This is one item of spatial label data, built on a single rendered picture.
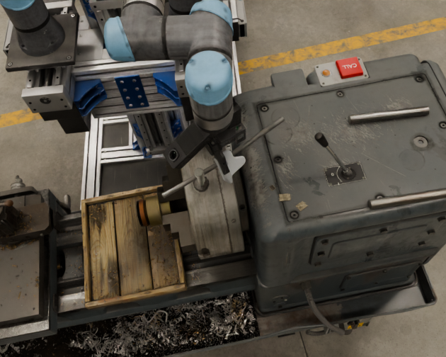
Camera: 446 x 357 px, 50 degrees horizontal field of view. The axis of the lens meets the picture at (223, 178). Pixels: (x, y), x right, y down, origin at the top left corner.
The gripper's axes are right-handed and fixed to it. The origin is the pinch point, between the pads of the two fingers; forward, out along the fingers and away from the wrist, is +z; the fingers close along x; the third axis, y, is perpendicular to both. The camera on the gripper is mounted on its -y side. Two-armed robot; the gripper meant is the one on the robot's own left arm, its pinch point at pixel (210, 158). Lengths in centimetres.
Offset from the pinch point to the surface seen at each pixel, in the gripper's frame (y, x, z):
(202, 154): 1.0, 7.5, 15.0
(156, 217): -17.5, 2.5, 25.4
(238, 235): -2.0, -14.7, 19.9
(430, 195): 38, -33, 6
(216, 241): -7.7, -12.9, 20.5
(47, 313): -59, 0, 40
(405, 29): 175, 66, 160
